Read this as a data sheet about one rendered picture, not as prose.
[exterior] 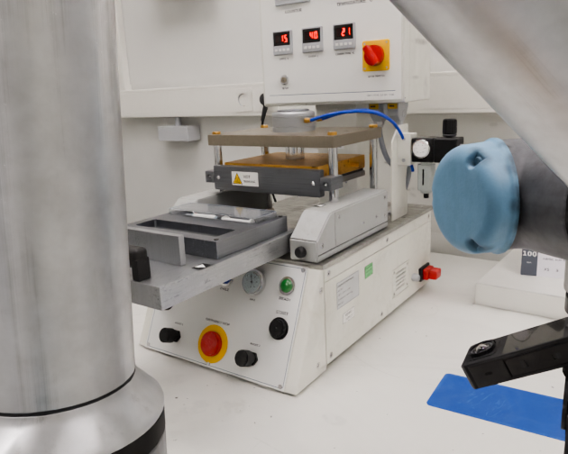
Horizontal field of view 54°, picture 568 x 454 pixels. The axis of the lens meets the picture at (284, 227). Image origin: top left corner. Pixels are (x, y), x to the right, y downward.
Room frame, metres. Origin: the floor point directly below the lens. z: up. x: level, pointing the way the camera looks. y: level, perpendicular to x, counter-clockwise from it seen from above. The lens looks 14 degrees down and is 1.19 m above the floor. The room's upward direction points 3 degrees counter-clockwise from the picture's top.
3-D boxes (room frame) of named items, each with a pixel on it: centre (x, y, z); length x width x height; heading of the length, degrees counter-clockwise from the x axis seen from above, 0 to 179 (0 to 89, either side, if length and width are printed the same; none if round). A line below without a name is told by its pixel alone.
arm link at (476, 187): (0.36, -0.17, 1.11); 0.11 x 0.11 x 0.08; 19
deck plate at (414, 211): (1.07, -0.05, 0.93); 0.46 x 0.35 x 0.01; 144
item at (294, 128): (1.06, -0.06, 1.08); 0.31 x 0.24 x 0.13; 54
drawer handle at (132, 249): (0.68, 0.23, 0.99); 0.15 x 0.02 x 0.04; 54
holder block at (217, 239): (0.83, 0.12, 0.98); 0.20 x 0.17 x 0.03; 54
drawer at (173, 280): (0.79, 0.15, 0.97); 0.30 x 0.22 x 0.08; 144
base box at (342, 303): (1.03, -0.04, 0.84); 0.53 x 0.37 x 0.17; 144
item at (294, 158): (1.04, -0.03, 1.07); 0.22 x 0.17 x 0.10; 54
